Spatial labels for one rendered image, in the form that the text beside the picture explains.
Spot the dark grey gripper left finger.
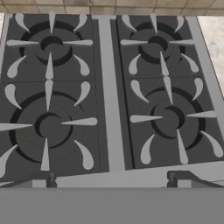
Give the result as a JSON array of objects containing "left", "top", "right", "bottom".
[{"left": 0, "top": 171, "right": 58, "bottom": 189}]

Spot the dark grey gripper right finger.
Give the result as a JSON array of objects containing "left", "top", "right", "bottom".
[{"left": 166, "top": 170, "right": 224, "bottom": 189}]

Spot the grey gas hob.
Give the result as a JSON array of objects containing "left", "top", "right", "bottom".
[{"left": 0, "top": 11, "right": 224, "bottom": 189}]

